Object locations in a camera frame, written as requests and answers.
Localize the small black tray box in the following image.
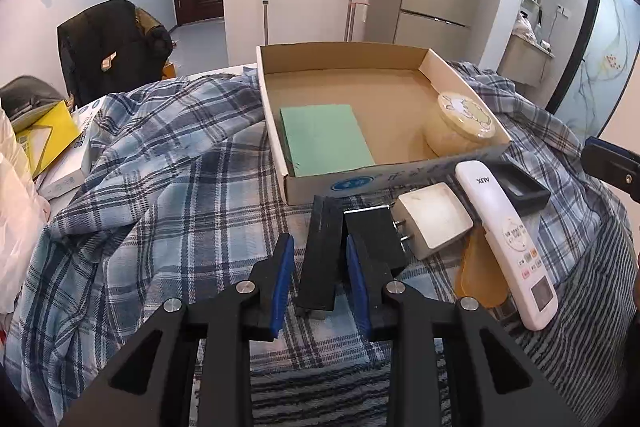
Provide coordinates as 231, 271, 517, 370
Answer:
487, 161, 552, 215

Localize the black jacket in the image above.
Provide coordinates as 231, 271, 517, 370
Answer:
56, 0, 174, 108

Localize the short black block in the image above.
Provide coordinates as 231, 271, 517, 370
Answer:
344, 205, 408, 278

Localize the long black block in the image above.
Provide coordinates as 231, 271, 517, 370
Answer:
295, 195, 346, 319

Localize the frosted glass door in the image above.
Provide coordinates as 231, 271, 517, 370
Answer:
545, 0, 640, 142

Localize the round container with yellow lid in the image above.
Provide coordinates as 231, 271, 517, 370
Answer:
423, 91, 501, 156

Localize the orange soap bar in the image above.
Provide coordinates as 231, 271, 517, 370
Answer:
453, 227, 518, 322

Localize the yellow folder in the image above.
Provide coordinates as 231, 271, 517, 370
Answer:
15, 101, 81, 178

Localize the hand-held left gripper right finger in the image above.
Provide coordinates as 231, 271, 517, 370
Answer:
345, 234, 583, 427

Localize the green notepad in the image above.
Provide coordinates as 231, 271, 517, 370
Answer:
279, 104, 376, 178

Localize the beige counter cabinet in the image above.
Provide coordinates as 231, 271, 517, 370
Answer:
497, 32, 556, 88

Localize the white remote control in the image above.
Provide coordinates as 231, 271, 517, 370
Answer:
455, 160, 559, 332

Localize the blue plaid cloth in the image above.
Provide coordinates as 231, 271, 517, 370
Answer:
2, 62, 636, 427

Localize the white box with blue label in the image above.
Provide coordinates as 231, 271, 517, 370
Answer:
37, 99, 108, 200

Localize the grey bag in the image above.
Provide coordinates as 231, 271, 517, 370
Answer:
0, 75, 66, 132

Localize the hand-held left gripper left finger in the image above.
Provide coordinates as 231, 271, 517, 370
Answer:
59, 233, 296, 427

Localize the white charger adapter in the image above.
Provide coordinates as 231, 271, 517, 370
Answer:
390, 183, 474, 262

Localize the white bag on counter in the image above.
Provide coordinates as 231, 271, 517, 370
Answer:
512, 12, 538, 42

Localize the white plastic bag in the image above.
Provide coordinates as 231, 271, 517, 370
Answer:
0, 107, 51, 313

